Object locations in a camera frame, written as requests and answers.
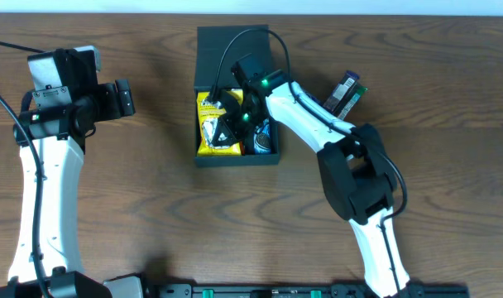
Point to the small red green candy bar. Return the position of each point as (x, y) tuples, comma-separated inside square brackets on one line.
[(351, 101)]

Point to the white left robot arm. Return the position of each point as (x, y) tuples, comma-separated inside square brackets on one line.
[(51, 127)]

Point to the blue Oreo cookie pack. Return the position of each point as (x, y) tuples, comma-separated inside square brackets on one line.
[(258, 141)]

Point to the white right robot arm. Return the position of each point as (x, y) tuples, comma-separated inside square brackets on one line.
[(358, 177)]

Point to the dark green box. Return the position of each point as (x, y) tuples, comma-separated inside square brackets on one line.
[(228, 44)]

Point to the yellow snack bag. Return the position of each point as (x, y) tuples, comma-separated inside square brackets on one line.
[(208, 114)]

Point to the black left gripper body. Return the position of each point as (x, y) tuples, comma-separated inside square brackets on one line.
[(122, 98)]

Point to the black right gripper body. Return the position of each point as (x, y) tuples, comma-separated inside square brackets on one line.
[(225, 122)]

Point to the dark blue Eclipse mint pack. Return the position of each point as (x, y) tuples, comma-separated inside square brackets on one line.
[(338, 98)]

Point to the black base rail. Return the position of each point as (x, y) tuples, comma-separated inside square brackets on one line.
[(309, 291)]

